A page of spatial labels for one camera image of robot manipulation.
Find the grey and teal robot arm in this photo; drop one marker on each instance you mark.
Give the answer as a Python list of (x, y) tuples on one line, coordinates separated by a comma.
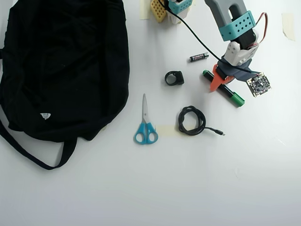
[(221, 11)]

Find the black fabric bag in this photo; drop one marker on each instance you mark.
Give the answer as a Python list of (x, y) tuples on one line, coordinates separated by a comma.
[(58, 70)]

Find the yellow perforated robot base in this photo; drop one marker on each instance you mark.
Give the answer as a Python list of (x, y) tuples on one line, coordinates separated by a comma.
[(158, 10)]

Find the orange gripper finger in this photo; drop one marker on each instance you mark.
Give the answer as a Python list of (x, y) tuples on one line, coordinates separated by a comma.
[(217, 82)]

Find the black AAA battery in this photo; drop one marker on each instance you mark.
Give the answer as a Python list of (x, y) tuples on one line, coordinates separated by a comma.
[(198, 57)]

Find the bare camera circuit board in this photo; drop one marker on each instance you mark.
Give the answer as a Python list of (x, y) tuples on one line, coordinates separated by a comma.
[(258, 84)]

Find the beige masking tape piece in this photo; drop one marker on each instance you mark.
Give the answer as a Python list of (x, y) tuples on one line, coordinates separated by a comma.
[(144, 11), (164, 130), (288, 26), (104, 128)]

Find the green and black marker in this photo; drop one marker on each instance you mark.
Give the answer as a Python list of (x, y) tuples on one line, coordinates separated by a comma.
[(237, 100)]

